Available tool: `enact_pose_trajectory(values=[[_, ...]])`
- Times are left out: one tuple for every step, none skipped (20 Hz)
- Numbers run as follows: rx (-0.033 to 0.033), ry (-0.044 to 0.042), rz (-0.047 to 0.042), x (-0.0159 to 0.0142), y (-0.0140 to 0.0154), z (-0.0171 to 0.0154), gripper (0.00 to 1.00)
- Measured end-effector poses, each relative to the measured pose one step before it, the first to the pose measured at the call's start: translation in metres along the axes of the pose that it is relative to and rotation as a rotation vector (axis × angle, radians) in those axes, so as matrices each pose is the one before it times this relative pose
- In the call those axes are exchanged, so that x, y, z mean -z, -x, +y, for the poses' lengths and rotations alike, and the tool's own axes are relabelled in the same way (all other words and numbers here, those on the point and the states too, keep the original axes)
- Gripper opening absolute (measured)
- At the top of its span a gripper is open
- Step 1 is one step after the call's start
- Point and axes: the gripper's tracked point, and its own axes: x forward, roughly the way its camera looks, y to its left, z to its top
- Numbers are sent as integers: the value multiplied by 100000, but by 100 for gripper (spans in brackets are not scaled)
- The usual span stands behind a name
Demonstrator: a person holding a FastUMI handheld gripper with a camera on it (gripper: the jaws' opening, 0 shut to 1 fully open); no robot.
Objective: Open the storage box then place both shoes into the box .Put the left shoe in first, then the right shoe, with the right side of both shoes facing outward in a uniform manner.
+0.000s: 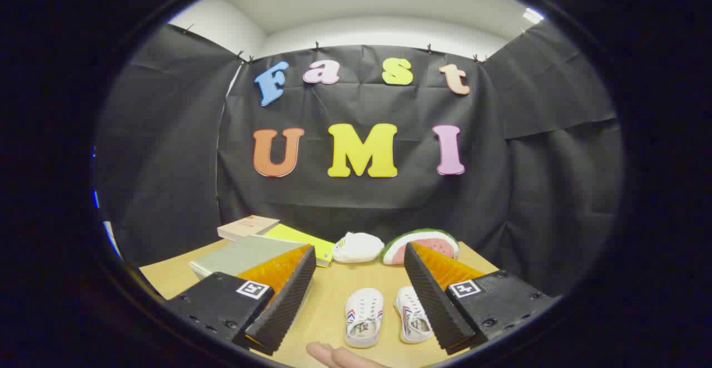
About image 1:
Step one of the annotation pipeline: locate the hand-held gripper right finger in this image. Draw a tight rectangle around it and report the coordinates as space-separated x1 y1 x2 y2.
404 242 557 356

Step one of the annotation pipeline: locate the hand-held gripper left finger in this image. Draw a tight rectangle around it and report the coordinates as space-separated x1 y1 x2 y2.
163 244 317 356

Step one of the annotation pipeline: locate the white canvas shoe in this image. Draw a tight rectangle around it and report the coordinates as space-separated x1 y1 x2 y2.
393 286 434 345
344 287 384 349

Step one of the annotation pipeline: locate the cream fabric storage box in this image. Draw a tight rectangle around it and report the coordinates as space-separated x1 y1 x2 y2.
189 235 310 280

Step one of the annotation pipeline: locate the watermelon slice plush toy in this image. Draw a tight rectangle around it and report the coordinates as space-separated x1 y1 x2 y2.
381 228 461 266

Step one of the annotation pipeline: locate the yellow book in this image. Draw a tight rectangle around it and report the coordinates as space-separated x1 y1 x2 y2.
261 223 335 268

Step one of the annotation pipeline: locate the tan paperback book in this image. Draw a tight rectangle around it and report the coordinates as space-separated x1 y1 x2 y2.
217 215 280 243

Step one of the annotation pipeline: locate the white plush toy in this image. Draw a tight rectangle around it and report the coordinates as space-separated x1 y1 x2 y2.
332 232 385 263

